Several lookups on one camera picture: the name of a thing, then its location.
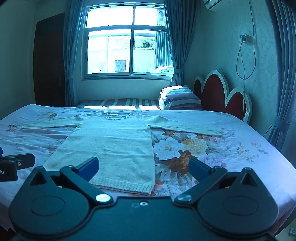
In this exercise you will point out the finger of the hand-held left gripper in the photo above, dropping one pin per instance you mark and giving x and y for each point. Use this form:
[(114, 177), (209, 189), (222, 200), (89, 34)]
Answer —
[(24, 160)]

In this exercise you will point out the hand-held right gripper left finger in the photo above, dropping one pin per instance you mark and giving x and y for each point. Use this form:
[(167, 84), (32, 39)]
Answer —
[(89, 168)]

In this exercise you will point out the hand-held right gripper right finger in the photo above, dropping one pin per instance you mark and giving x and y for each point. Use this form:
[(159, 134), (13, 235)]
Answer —
[(197, 169)]

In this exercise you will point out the cream knit sweater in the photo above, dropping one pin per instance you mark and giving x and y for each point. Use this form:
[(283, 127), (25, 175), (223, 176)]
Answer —
[(115, 143)]

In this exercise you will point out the floral bed sheet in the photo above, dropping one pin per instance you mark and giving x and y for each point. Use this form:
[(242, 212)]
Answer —
[(231, 148)]

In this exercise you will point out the folded striped quilt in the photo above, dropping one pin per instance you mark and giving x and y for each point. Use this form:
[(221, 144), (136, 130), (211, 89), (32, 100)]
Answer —
[(182, 98)]

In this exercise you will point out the striped bed sheet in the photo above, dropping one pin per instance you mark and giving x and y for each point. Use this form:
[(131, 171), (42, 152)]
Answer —
[(120, 102)]

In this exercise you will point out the red and white headboard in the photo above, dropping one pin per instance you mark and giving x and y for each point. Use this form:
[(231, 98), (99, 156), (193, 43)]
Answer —
[(215, 92)]

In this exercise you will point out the dark wooden wardrobe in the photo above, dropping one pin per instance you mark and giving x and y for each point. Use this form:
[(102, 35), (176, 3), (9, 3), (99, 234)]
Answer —
[(48, 62)]

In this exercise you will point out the white bedding on windowsill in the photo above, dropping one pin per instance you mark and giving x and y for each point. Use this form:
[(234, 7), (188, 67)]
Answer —
[(164, 70)]

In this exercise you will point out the blue window curtain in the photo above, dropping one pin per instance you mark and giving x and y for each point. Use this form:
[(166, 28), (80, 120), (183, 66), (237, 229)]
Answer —
[(71, 58), (179, 46)]

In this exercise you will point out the small white box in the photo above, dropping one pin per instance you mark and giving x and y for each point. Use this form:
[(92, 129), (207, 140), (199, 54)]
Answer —
[(293, 230)]

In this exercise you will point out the blue pleated curtain with tieback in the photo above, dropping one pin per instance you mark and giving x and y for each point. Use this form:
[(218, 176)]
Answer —
[(284, 81)]

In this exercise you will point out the sliding glass window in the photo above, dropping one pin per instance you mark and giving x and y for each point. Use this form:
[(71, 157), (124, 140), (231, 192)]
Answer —
[(129, 41)]

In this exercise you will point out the white air conditioner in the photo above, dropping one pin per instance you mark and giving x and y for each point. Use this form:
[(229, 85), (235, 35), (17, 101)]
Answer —
[(216, 2)]

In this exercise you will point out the wall socket with plug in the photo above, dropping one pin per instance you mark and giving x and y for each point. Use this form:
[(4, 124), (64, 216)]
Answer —
[(246, 39)]

